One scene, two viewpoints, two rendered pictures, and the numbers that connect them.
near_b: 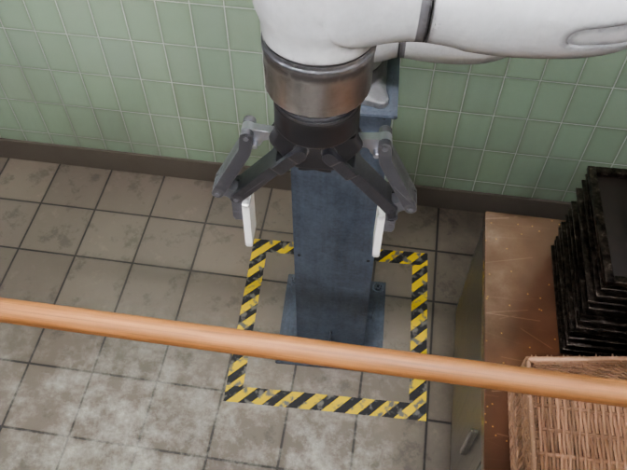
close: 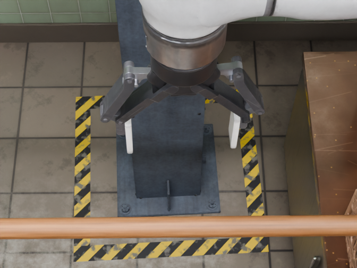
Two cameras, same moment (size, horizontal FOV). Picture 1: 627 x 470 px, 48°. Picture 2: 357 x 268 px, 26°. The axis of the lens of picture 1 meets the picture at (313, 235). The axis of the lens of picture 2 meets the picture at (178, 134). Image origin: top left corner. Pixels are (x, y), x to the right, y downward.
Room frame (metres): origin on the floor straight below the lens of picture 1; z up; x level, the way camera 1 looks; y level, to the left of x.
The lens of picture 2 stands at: (-0.05, 0.08, 2.20)
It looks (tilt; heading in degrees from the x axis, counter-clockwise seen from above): 60 degrees down; 351
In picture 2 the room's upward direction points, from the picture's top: straight up
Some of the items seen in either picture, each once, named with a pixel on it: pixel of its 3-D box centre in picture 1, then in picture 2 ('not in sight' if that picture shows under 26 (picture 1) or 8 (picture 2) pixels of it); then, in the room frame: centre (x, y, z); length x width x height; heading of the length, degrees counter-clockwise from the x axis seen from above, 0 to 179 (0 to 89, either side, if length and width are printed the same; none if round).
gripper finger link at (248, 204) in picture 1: (249, 215); (128, 130); (0.45, 0.07, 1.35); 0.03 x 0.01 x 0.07; 175
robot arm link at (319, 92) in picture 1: (318, 62); (185, 24); (0.45, 0.00, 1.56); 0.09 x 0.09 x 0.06
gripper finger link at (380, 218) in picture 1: (379, 226); (234, 125); (0.44, -0.07, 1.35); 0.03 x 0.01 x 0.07; 175
